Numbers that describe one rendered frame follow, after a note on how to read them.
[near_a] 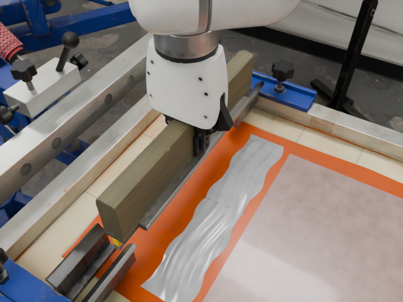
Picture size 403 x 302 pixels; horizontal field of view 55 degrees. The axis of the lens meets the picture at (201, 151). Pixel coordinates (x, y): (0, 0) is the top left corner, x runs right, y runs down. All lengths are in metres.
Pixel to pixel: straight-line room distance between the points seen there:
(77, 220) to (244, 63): 0.37
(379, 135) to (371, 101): 1.75
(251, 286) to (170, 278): 0.12
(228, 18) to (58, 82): 0.46
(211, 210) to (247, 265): 0.11
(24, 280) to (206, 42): 0.39
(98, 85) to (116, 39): 2.19
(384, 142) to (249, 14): 0.50
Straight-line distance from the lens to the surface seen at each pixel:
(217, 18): 0.33
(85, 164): 0.69
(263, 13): 0.34
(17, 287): 0.59
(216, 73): 0.45
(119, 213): 0.44
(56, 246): 0.65
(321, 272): 0.62
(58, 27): 1.22
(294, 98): 0.79
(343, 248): 0.65
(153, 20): 0.32
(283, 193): 0.68
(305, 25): 2.74
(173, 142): 0.49
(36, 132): 0.70
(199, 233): 0.62
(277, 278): 0.60
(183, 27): 0.33
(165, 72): 0.47
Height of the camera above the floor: 1.49
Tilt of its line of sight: 47 degrees down
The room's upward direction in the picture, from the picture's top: straight up
